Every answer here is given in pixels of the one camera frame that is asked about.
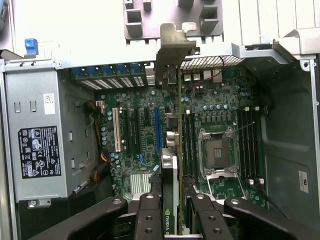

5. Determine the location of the blue expansion slot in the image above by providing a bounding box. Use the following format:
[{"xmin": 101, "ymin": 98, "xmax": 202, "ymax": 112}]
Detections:
[{"xmin": 154, "ymin": 106, "xmax": 162, "ymax": 157}]

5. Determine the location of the CPU socket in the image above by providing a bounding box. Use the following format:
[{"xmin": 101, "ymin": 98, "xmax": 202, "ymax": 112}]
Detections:
[{"xmin": 198, "ymin": 126, "xmax": 240, "ymax": 181}]

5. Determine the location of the yellow black wire bundle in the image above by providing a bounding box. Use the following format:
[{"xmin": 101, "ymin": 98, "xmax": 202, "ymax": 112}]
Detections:
[{"xmin": 84, "ymin": 99, "xmax": 111, "ymax": 186}]

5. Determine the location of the green motherboard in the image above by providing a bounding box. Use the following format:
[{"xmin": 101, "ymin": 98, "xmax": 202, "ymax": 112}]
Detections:
[{"xmin": 93, "ymin": 67, "xmax": 266, "ymax": 209}]

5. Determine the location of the open PC case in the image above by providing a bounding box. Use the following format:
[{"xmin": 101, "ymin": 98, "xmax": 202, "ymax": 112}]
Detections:
[{"xmin": 0, "ymin": 27, "xmax": 320, "ymax": 240}]

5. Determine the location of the silver chipset heat sink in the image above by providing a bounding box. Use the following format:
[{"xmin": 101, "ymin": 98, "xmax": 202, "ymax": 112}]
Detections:
[{"xmin": 129, "ymin": 172, "xmax": 152, "ymax": 195}]

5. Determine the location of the blue slot retention clip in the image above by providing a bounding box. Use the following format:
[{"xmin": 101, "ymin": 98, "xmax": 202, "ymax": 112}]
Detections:
[
  {"xmin": 71, "ymin": 65, "xmax": 88, "ymax": 81},
  {"xmin": 116, "ymin": 63, "xmax": 131, "ymax": 79},
  {"xmin": 87, "ymin": 64, "xmax": 102, "ymax": 80},
  {"xmin": 130, "ymin": 62, "xmax": 146, "ymax": 78},
  {"xmin": 101, "ymin": 64, "xmax": 116, "ymax": 80}
]

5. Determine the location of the black plastic shroud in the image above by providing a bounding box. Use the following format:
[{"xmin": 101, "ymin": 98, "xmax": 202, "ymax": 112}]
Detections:
[{"xmin": 17, "ymin": 162, "xmax": 113, "ymax": 240}]

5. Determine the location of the open metal socket cover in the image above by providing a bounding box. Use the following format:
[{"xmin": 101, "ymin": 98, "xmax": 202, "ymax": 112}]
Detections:
[{"xmin": 206, "ymin": 171, "xmax": 248, "ymax": 201}]

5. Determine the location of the white expansion slot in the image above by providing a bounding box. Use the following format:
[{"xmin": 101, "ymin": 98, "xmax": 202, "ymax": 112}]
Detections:
[{"xmin": 111, "ymin": 107, "xmax": 123, "ymax": 154}]

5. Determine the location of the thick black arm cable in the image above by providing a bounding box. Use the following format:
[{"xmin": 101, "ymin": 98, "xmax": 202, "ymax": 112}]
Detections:
[{"xmin": 258, "ymin": 184, "xmax": 289, "ymax": 219}]

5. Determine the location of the grey parts rack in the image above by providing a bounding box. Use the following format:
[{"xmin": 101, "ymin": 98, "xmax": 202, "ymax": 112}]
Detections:
[{"xmin": 123, "ymin": 0, "xmax": 225, "ymax": 42}]

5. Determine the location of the blue case latch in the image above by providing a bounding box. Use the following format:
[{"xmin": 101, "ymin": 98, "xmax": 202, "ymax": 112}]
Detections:
[{"xmin": 24, "ymin": 38, "xmax": 39, "ymax": 56}]

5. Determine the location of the thin metal locking lever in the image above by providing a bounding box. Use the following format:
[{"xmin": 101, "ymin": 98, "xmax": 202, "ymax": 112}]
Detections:
[{"xmin": 228, "ymin": 121, "xmax": 256, "ymax": 133}]

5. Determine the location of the grey power supply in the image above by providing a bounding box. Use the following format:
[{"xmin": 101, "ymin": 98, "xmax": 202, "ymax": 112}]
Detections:
[{"xmin": 3, "ymin": 67, "xmax": 70, "ymax": 204}]

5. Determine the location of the black expansion slot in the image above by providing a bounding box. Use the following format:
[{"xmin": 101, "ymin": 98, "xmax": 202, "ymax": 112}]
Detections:
[
  {"xmin": 124, "ymin": 108, "xmax": 133, "ymax": 156},
  {"xmin": 133, "ymin": 108, "xmax": 141, "ymax": 156}
]

